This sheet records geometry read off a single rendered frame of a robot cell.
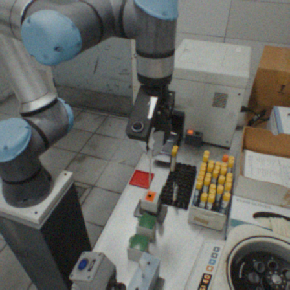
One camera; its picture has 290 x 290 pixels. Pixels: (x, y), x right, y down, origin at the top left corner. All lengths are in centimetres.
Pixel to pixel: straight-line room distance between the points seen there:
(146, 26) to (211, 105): 55
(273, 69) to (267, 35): 95
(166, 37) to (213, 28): 176
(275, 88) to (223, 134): 41
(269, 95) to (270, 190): 66
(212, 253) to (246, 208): 16
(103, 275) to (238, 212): 38
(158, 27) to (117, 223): 54
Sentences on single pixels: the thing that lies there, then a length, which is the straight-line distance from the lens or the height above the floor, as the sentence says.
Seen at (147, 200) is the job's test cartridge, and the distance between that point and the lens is 75.
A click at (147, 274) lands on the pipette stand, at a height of 98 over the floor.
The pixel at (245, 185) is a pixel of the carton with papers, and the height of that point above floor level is 99.
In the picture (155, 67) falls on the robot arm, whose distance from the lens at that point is 51.
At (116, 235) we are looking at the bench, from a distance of 79.
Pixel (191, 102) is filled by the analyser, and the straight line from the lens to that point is 98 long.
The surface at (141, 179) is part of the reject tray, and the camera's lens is 91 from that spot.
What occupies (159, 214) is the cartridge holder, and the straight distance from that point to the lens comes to 80.
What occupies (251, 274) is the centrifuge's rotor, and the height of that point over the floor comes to 99.
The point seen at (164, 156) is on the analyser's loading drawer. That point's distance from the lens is 93.
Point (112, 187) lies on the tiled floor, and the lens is 206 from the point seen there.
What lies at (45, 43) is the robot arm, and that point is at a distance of 42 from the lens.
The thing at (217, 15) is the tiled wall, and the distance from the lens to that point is 222.
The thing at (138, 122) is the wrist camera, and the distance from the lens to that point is 51.
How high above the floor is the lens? 154
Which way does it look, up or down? 41 degrees down
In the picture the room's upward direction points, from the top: straight up
